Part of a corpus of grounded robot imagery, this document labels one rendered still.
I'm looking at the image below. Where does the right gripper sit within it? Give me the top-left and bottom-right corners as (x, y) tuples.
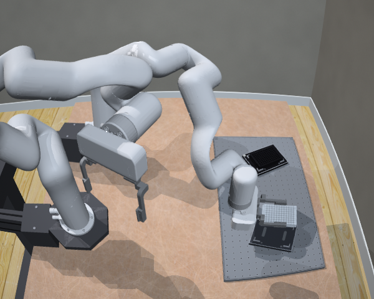
(76, 122), (148, 222)

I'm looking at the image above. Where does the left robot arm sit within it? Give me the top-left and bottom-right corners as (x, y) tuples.
(85, 41), (257, 211)

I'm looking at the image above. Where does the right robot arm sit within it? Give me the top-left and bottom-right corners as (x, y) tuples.
(0, 45), (162, 235)

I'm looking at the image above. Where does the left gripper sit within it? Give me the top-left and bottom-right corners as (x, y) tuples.
(228, 186), (287, 230)

